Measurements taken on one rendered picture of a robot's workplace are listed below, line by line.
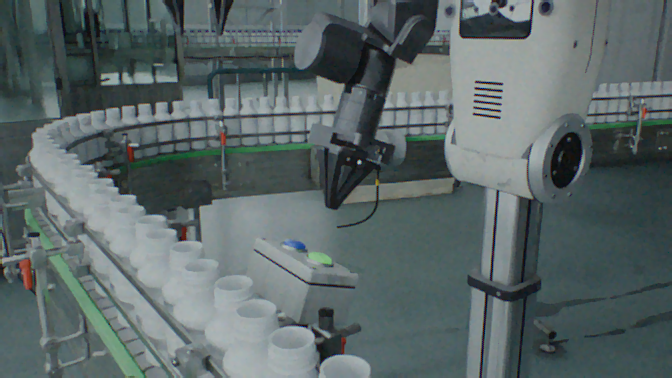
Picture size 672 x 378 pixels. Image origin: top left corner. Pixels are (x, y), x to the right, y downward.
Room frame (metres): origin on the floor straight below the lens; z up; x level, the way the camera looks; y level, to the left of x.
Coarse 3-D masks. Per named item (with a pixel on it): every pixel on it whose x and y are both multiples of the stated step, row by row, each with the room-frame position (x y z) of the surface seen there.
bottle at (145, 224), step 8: (152, 216) 0.69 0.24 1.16; (160, 216) 0.69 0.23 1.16; (136, 224) 0.67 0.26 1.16; (144, 224) 0.66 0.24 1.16; (152, 224) 0.66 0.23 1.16; (160, 224) 0.67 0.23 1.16; (136, 232) 0.67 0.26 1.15; (144, 232) 0.66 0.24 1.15; (136, 248) 0.67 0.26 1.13; (144, 248) 0.66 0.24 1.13; (136, 256) 0.66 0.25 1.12; (144, 256) 0.66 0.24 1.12; (136, 264) 0.65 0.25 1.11; (136, 272) 0.66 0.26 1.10; (136, 296) 0.66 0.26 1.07; (136, 304) 0.66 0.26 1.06; (136, 312) 0.66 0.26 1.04; (136, 320) 0.66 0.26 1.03
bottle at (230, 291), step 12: (228, 276) 0.51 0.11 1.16; (240, 276) 0.51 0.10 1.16; (216, 288) 0.48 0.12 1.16; (228, 288) 0.51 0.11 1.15; (240, 288) 0.51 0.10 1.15; (252, 288) 0.49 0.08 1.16; (216, 300) 0.48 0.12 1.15; (228, 300) 0.47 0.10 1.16; (240, 300) 0.48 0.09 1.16; (228, 312) 0.47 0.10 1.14; (216, 324) 0.48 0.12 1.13; (228, 324) 0.47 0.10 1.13; (216, 336) 0.47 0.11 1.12; (228, 336) 0.47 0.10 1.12; (216, 348) 0.47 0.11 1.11; (228, 348) 0.46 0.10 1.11; (216, 360) 0.47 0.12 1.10
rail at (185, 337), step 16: (48, 192) 1.02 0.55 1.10; (64, 208) 0.91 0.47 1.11; (96, 240) 0.75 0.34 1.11; (112, 256) 0.68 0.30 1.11; (128, 272) 0.63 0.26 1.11; (144, 288) 0.59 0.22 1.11; (160, 304) 0.55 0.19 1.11; (128, 320) 0.65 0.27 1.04; (176, 320) 0.51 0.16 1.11; (144, 336) 0.60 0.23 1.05; (160, 352) 0.56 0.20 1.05; (208, 368) 0.45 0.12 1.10
